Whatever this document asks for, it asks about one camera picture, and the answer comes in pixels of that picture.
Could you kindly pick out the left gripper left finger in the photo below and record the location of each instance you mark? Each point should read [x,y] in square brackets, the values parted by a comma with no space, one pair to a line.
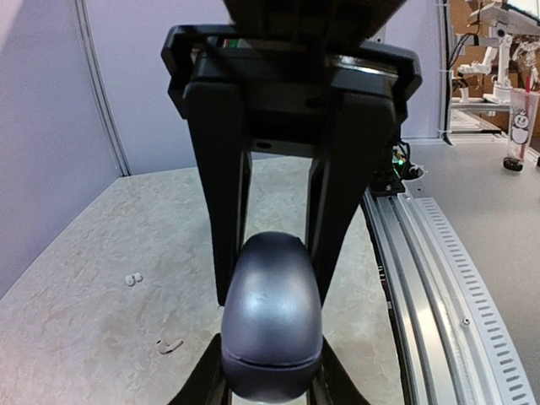
[206,385]

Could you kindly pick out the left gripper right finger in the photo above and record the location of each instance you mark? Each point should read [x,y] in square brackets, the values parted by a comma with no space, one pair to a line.
[331,384]

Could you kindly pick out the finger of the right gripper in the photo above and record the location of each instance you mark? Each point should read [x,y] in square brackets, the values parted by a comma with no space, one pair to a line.
[217,190]
[351,146]

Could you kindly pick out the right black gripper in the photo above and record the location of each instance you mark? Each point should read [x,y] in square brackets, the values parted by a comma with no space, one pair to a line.
[289,92]

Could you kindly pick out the white stem earbud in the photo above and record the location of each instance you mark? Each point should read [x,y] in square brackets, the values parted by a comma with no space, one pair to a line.
[166,348]

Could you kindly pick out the blue earbud charging case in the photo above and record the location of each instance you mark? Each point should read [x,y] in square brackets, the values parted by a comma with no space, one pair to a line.
[271,331]

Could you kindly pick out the white earbud far right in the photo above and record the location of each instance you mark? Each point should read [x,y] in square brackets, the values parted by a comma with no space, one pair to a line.
[133,279]

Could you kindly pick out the plastic cup with straw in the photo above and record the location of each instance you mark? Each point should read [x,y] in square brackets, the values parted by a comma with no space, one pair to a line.
[524,105]

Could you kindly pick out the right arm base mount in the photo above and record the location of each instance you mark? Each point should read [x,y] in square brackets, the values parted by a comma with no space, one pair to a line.
[395,167]

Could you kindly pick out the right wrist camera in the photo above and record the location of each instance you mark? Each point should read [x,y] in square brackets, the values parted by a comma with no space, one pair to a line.
[330,22]

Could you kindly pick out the aluminium front rail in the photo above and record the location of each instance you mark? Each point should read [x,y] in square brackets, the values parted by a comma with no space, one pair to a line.
[451,338]

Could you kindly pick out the right aluminium corner post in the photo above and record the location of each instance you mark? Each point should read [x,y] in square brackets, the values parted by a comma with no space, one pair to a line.
[446,43]

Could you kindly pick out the aluminium corner post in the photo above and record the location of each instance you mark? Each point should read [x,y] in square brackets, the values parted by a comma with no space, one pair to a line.
[97,85]
[446,43]

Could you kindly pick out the left aluminium corner post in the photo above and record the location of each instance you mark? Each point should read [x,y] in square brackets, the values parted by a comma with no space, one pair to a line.
[97,85]

